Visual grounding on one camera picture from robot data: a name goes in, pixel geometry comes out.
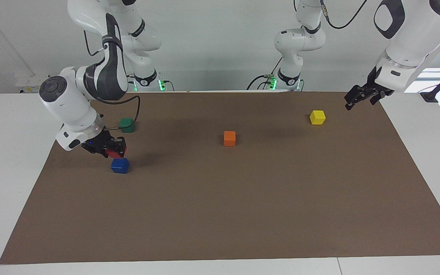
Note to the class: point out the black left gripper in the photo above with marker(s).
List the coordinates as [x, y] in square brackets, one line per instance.
[369, 89]

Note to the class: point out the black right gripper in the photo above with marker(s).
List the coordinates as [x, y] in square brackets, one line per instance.
[97, 144]

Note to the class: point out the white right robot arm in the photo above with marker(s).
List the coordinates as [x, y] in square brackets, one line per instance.
[75, 107]

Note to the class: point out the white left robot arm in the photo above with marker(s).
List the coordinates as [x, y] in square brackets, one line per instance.
[414, 30]

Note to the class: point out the brown table mat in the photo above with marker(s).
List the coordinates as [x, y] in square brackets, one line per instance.
[224, 206]

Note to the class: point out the green cube block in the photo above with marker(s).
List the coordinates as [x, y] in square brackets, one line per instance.
[127, 125]

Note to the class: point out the red cube block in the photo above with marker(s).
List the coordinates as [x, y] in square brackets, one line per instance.
[112, 154]

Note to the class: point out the blue cube block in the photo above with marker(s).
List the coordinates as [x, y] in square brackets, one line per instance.
[119, 166]

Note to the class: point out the orange cube block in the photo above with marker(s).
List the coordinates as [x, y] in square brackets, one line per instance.
[229, 138]

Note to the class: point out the yellow cube block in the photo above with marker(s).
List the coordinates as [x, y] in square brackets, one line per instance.
[317, 117]

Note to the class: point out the white box with yellow labels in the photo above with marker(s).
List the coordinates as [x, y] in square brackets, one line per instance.
[29, 88]

